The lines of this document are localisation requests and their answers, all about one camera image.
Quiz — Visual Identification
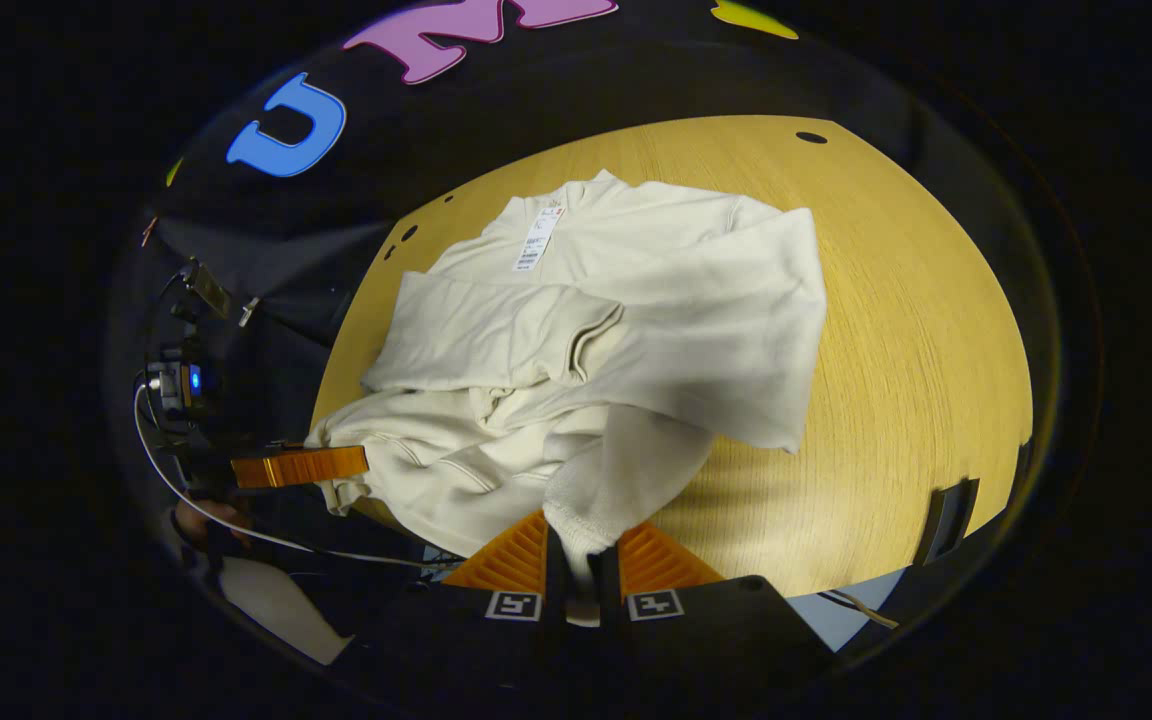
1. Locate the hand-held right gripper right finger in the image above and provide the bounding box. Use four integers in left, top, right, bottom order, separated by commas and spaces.
599, 520, 839, 707

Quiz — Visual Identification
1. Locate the black camera on stand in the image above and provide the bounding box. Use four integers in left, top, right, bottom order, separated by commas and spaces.
141, 258, 237, 471

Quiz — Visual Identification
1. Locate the thin grey cable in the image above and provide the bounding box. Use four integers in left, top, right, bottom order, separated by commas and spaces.
820, 589, 899, 630

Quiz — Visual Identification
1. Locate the person's beige clothing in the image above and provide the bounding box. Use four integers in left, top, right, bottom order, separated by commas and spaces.
218, 555, 354, 667

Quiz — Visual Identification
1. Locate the white paper garment tag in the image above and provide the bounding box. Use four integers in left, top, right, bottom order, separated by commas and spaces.
513, 203, 566, 273

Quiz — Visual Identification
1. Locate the white cable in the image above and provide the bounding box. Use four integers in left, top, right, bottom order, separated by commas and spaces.
133, 383, 462, 571

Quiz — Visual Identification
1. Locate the black table clamp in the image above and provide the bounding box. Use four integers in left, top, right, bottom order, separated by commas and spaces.
916, 478, 981, 569

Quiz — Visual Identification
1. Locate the cream long-sleeved sweatshirt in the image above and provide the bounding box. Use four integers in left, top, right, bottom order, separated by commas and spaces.
306, 168, 829, 591

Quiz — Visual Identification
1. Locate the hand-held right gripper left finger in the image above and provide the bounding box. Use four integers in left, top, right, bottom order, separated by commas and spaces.
334, 510, 574, 707

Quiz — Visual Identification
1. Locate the black backdrop cloth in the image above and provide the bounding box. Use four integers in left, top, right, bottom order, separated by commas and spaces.
116, 0, 1047, 481

